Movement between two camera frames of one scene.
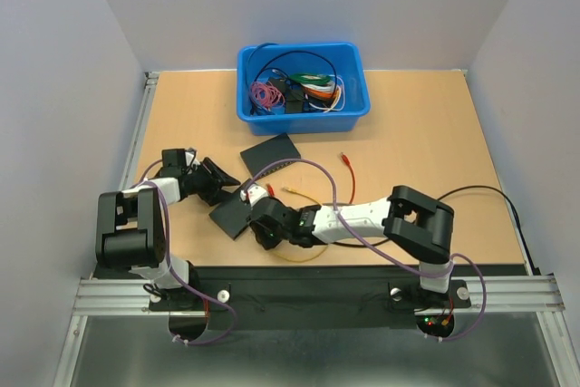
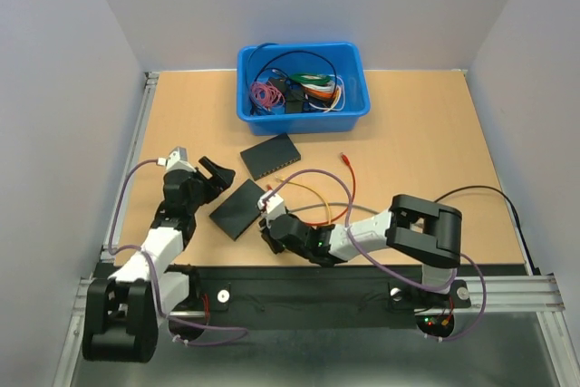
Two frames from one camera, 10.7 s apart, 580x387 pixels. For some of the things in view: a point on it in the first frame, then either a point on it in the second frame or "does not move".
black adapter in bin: [294, 98] does not move
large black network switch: [232, 215] does not move
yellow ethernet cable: [305, 259] -> [304, 188]
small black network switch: [269, 152] does not move
